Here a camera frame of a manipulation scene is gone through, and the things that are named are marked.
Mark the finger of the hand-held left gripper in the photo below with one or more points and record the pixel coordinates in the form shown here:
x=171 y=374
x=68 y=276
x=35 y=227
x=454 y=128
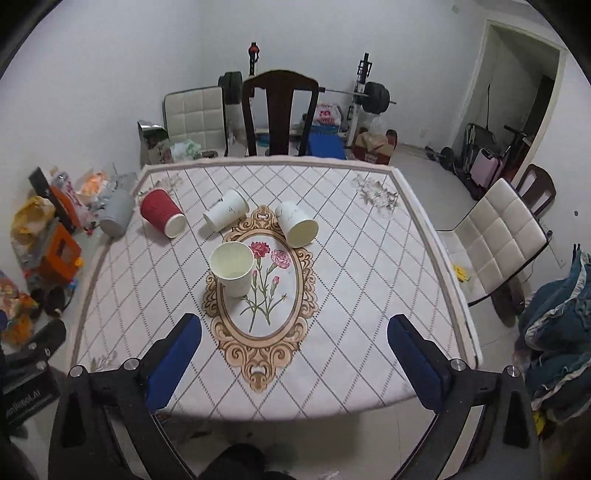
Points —
x=48 y=334

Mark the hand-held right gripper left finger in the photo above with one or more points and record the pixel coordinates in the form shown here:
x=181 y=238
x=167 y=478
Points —
x=178 y=360

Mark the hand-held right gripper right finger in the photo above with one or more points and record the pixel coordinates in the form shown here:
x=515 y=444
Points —
x=413 y=364

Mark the red ribbed paper cup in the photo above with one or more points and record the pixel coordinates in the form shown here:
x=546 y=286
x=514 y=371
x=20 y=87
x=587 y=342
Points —
x=157 y=210

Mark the white paper cup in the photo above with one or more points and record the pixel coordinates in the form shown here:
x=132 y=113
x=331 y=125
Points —
x=295 y=221
x=235 y=286
x=228 y=207

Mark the dark brown slippers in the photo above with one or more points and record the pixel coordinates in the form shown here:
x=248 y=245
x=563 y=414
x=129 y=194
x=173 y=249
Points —
x=51 y=301

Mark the colourful plastic bag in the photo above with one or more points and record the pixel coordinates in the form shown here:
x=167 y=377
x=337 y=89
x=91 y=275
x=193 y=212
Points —
x=16 y=307

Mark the orange toy block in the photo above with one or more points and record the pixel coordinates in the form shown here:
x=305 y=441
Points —
x=51 y=263

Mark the small yellow item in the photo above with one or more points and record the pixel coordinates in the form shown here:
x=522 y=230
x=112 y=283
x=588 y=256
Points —
x=459 y=272

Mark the printed floral tablecloth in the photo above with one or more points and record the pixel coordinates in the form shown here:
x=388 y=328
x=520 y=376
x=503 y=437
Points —
x=351 y=277

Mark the yellow plastic bag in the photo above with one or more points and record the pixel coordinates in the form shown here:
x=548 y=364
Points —
x=30 y=217

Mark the dark cloth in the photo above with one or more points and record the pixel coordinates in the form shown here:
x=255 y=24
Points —
x=244 y=464

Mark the red black toy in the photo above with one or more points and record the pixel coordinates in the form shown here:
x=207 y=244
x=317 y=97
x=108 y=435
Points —
x=62 y=203

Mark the grey plastic bin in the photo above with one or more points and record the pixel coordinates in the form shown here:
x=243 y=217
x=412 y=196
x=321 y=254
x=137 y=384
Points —
x=115 y=214

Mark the pile of blue clothes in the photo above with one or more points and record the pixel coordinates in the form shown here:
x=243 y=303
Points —
x=558 y=323

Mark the white padded chair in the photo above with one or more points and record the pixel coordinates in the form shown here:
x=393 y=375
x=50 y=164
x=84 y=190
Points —
x=498 y=235
x=194 y=115

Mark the pink suitcase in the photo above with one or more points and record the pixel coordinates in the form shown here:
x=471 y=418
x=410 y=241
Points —
x=487 y=168

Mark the green white plastic bag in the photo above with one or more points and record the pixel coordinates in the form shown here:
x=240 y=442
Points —
x=187 y=150

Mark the printed gift bag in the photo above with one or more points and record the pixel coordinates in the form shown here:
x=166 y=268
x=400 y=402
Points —
x=154 y=147

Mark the black dumbbell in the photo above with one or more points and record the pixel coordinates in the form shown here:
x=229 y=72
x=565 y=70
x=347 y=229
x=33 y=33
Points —
x=445 y=153

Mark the brown cardboard box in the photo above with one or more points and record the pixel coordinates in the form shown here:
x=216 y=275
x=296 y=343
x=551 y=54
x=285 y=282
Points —
x=376 y=147

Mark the dark wooden chair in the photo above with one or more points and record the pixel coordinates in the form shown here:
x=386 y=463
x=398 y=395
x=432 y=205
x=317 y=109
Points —
x=547 y=184
x=280 y=92

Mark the black folded stroller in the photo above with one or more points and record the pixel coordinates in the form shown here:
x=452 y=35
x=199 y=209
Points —
x=475 y=138

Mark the blue folded mat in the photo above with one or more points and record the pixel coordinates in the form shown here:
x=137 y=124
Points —
x=328 y=145

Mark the clear plastic bag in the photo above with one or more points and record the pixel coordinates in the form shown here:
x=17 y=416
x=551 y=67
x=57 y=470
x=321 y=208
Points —
x=377 y=125

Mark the red white plastic bag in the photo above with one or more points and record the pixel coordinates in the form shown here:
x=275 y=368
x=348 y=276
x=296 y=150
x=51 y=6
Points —
x=328 y=114

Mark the black barbell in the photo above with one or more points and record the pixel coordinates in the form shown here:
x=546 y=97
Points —
x=381 y=98

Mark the white squat rack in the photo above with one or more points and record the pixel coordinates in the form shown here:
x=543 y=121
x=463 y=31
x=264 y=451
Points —
x=358 y=94

